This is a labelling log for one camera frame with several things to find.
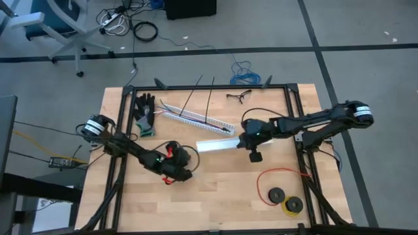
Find grey office chair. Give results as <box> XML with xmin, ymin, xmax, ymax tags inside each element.
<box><xmin>0</xmin><ymin>0</ymin><xmax>116</xmax><ymax>78</ymax></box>

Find white power strip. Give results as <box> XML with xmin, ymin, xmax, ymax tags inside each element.
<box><xmin>99</xmin><ymin>8</ymin><xmax>127</xmax><ymax>29</ymax></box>

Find black power adapter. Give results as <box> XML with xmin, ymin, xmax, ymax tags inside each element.
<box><xmin>48</xmin><ymin>156</ymin><xmax>78</xmax><ymax>169</ymax></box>

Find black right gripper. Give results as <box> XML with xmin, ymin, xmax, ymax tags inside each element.
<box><xmin>239</xmin><ymin>119</ymin><xmax>274</xmax><ymax>163</ymax></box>

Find red wire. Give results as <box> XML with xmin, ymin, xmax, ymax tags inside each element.
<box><xmin>255</xmin><ymin>167</ymin><xmax>313</xmax><ymax>207</ymax></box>

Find spool of yellow wire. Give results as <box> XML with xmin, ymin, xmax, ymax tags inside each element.
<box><xmin>281</xmin><ymin>195</ymin><xmax>304</xmax><ymax>217</ymax></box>

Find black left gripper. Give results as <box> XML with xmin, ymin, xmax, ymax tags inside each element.
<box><xmin>156</xmin><ymin>161</ymin><xmax>194</xmax><ymax>182</ymax></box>

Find black zip tie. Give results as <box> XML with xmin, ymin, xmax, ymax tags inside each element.
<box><xmin>204</xmin><ymin>76</ymin><xmax>216</xmax><ymax>125</ymax></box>
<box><xmin>178</xmin><ymin>74</ymin><xmax>204</xmax><ymax>117</ymax></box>

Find black desk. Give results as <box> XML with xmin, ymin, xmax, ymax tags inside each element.
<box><xmin>0</xmin><ymin>94</ymin><xmax>83</xmax><ymax>235</ymax></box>

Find yellow floor cable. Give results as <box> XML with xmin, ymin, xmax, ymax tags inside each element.
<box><xmin>12</xmin><ymin>129</ymin><xmax>89</xmax><ymax>164</ymax></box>

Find white duct cover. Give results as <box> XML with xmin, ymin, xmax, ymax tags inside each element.
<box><xmin>195</xmin><ymin>136</ymin><xmax>274</xmax><ymax>153</ymax></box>

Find black coiled cable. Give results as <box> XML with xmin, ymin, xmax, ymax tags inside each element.
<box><xmin>133</xmin><ymin>20</ymin><xmax>159</xmax><ymax>42</ymax></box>

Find black aluminium table frame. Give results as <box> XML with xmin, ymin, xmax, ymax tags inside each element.
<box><xmin>74</xmin><ymin>75</ymin><xmax>359</xmax><ymax>235</ymax></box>

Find black box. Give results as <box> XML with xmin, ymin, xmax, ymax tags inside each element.
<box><xmin>163</xmin><ymin>0</ymin><xmax>217</xmax><ymax>20</ymax></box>

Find black work glove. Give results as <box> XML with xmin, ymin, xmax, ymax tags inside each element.
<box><xmin>132</xmin><ymin>93</ymin><xmax>157</xmax><ymax>138</ymax></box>

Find multicoloured wire bundle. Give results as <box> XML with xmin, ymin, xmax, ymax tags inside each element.
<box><xmin>153</xmin><ymin>99</ymin><xmax>231</xmax><ymax>133</ymax></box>

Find clear safety glasses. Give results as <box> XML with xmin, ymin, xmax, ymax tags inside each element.
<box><xmin>225</xmin><ymin>89</ymin><xmax>253</xmax><ymax>105</ymax></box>

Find blue coiled cable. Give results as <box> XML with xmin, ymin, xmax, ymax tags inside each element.
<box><xmin>229</xmin><ymin>60</ymin><xmax>262</xmax><ymax>86</ymax></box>

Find black wire spool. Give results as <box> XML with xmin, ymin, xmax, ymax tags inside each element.
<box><xmin>267</xmin><ymin>187</ymin><xmax>286</xmax><ymax>204</ymax></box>

